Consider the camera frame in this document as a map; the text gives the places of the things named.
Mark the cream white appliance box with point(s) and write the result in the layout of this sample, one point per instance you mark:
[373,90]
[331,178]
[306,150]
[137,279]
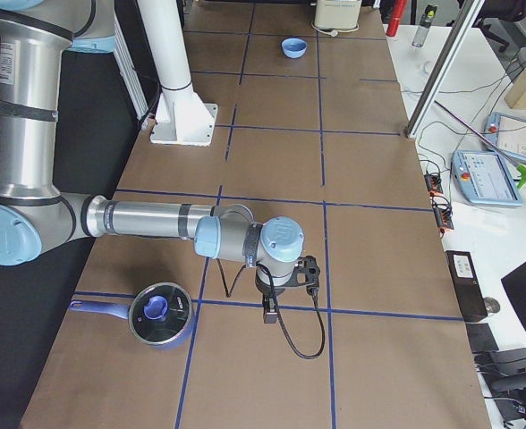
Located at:
[337,14]

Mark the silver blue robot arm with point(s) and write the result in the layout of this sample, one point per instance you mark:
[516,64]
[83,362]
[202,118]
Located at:
[35,216]

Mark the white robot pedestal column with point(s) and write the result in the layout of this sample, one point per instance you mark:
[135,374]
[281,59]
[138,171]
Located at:
[182,118]

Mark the blue saucepan with glass lid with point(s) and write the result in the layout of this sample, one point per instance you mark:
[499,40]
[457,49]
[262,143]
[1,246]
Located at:
[161,316]

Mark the upper orange black circuit board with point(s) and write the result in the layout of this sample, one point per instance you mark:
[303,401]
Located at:
[434,184]

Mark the lower orange black circuit board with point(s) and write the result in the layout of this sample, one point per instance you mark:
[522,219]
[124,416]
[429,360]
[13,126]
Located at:
[443,216]

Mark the blue bowl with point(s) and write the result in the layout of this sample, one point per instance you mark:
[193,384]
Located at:
[294,48]

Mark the far teach pendant tablet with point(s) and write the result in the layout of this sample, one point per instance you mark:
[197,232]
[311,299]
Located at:
[507,133]

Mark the black power supply box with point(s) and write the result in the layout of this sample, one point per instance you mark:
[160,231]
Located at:
[466,286]

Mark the red bottle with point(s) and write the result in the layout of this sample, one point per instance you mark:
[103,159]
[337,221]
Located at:
[395,18]

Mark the orange black circuit board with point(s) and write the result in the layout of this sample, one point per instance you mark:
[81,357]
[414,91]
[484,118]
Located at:
[434,184]
[443,216]

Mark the clear water bottle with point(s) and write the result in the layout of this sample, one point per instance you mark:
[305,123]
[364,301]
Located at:
[425,23]

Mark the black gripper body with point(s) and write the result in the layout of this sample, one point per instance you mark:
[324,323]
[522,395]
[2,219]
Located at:
[268,290]

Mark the teach pendant tablet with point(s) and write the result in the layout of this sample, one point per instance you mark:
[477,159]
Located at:
[507,133]
[484,179]

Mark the near teach pendant tablet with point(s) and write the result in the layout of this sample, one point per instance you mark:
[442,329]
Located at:
[484,179]

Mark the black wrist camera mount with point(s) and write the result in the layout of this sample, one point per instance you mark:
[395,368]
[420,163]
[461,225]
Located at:
[306,274]

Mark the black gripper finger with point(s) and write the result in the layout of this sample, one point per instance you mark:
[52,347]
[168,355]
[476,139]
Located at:
[270,315]

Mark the aluminium frame post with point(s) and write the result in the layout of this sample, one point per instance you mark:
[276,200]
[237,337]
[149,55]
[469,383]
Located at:
[463,23]

